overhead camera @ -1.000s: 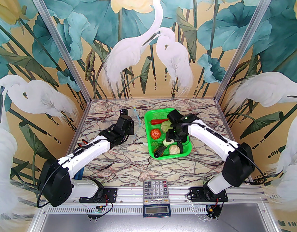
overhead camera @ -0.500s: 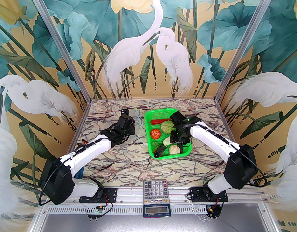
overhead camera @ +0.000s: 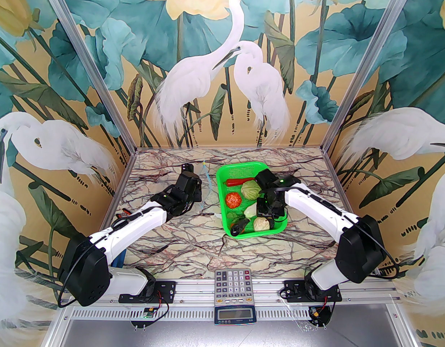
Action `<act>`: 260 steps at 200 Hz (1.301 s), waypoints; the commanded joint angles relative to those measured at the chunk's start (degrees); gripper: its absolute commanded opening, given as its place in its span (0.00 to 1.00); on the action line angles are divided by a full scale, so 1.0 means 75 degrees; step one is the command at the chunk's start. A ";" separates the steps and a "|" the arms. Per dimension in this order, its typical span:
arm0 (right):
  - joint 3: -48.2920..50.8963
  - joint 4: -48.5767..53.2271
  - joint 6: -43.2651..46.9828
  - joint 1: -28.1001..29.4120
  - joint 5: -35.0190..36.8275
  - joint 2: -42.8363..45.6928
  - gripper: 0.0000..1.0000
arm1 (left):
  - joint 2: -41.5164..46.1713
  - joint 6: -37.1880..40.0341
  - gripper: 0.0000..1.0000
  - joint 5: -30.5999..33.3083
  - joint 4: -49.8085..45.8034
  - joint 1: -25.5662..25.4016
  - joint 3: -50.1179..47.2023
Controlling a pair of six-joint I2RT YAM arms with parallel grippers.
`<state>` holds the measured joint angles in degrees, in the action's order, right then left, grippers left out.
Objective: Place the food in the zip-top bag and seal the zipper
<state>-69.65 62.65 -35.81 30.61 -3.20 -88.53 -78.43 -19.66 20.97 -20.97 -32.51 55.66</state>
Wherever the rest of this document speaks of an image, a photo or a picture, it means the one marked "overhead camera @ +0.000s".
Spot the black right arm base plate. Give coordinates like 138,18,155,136
283,280,343,303

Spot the grey desk calculator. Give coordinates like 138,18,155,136
213,268,256,326

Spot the aluminium frame rail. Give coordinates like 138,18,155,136
61,278,405,307

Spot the perforated metal panel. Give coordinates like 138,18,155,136
63,307,394,321

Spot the green plastic mesh tray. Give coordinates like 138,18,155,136
216,161,289,237

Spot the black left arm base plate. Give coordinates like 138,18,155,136
119,280,176,303

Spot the dark purple toy eggplant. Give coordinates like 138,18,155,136
230,217,250,236

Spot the aluminium frame post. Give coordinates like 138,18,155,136
322,0,419,153
37,0,138,153

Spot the green toy cabbage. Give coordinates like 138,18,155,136
241,181,261,200

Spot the black bracket with yellow connector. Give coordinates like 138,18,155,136
308,304,334,327

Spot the clear zip-top bag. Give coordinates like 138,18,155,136
202,160,224,220

